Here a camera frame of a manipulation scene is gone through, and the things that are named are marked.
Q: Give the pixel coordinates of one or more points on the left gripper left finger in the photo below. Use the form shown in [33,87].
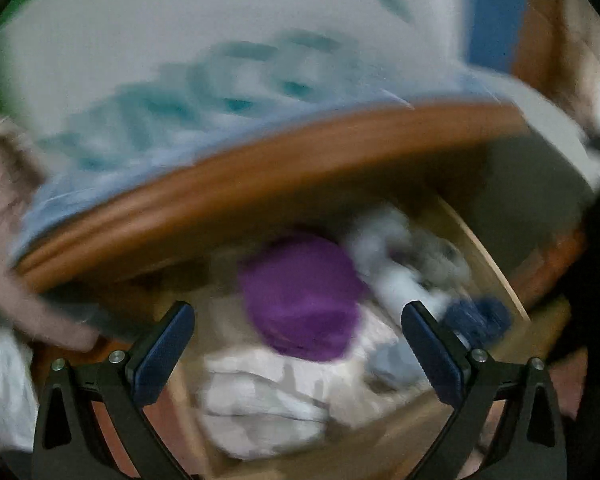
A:
[69,443]

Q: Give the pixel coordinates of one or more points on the white floral bedding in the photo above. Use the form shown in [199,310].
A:
[18,401]

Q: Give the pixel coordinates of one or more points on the beige floral curtain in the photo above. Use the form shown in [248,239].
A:
[20,176]

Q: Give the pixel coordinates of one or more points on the blue foam mat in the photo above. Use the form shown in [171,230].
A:
[494,35]

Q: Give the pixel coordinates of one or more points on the purple underwear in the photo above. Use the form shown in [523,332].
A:
[301,296]

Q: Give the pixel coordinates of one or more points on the wooden drawer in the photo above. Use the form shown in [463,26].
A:
[368,434]

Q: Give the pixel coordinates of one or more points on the blue checked cloth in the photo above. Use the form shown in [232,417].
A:
[180,159]

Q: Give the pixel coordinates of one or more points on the navy floral underwear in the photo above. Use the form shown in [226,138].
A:
[477,322]

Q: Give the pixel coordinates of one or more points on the grey rolled underwear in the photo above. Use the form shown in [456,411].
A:
[438,262]

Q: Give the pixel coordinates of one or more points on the pale grey folded underwear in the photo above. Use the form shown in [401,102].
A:
[374,234]

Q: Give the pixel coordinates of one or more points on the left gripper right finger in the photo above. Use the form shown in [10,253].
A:
[528,442]

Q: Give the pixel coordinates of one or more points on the white Xincci shoe box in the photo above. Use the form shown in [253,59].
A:
[100,83]

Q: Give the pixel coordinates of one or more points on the light blue underwear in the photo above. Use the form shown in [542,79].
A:
[394,286]

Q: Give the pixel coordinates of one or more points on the white hexagon pattern underwear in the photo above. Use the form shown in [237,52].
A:
[256,403]

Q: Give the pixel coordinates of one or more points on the grey cube stool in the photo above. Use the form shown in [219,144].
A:
[536,183]

